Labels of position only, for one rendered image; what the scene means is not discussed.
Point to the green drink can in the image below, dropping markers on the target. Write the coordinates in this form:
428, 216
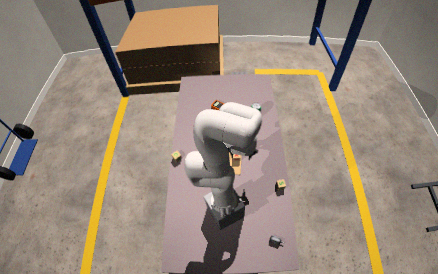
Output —
257, 106

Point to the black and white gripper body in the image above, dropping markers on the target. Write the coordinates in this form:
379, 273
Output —
239, 153

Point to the tan square mat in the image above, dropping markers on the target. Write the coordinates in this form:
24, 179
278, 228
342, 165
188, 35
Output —
235, 164

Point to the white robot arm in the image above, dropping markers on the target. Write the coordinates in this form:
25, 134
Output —
237, 133

